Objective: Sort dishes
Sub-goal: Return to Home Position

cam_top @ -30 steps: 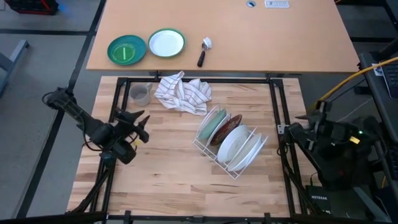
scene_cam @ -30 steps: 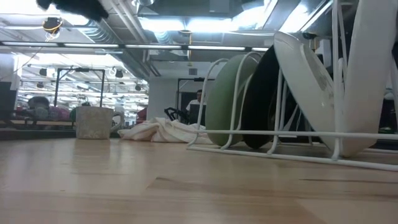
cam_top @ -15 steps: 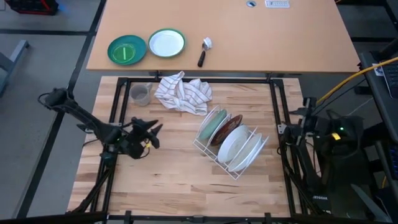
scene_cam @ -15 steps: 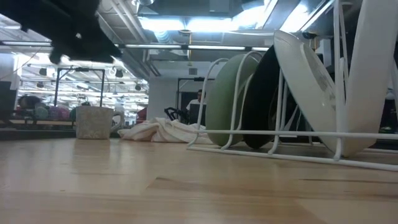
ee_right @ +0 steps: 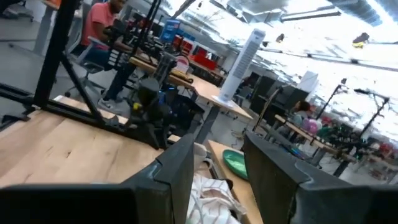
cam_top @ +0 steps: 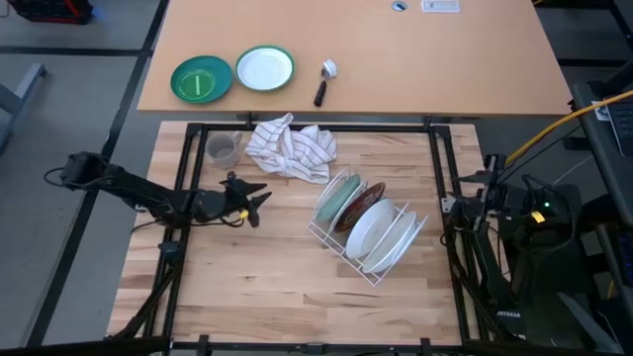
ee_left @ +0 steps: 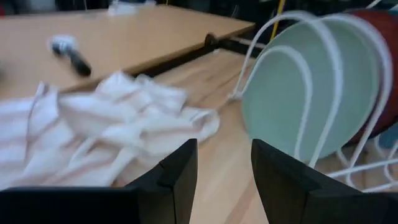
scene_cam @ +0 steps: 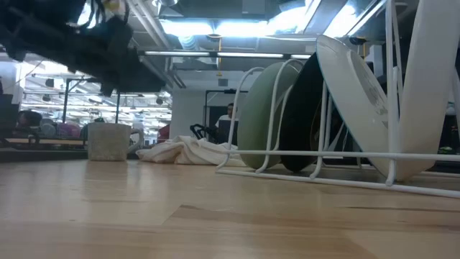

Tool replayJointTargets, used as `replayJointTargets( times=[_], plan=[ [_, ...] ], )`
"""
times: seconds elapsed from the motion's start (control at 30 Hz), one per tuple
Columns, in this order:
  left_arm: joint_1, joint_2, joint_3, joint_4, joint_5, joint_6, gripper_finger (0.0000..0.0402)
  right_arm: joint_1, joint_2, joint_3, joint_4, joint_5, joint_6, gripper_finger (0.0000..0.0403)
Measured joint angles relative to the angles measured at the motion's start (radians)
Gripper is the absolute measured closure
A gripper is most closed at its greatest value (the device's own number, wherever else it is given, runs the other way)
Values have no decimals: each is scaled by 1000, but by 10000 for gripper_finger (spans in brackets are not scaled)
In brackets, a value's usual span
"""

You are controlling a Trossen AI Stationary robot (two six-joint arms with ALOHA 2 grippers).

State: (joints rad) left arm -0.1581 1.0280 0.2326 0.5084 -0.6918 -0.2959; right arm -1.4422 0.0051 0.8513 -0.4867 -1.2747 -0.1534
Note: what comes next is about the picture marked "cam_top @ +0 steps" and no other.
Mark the black metal frame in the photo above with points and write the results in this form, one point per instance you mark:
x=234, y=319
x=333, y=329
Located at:
x=346, y=128

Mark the black laptop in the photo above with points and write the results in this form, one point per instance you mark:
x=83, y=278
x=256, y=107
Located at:
x=623, y=128

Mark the white plate with green rim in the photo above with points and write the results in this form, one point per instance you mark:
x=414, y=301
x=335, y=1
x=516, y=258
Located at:
x=264, y=69

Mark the white label sticker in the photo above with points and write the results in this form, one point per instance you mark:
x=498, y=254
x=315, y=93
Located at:
x=602, y=111

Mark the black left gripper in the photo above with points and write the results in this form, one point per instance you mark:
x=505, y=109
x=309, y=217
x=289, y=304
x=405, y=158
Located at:
x=220, y=205

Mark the grey mug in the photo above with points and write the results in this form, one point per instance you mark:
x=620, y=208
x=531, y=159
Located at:
x=222, y=151

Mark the white power strip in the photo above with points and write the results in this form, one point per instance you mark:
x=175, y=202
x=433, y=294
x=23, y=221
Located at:
x=440, y=6

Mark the red floral plate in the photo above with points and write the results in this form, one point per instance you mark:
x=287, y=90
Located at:
x=363, y=207

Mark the light wooden desk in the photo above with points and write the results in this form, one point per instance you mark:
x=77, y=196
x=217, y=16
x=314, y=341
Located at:
x=445, y=59

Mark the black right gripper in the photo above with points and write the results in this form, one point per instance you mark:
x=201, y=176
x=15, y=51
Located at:
x=497, y=198

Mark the white striped dish towel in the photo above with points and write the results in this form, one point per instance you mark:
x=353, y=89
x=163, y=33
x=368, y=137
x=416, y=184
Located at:
x=292, y=148

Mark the grey bench leg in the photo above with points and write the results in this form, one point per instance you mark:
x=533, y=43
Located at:
x=29, y=76

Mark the black Netgear switch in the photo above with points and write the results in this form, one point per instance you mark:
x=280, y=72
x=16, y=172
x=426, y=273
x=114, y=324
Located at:
x=509, y=316

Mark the black and red crate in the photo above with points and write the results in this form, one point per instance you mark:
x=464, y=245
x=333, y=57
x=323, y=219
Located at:
x=49, y=10

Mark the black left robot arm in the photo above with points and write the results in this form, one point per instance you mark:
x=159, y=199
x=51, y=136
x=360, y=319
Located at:
x=133, y=190

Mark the blue patterned plate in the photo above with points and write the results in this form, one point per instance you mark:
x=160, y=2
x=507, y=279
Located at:
x=341, y=198

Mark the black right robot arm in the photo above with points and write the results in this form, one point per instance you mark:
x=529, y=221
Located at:
x=524, y=203

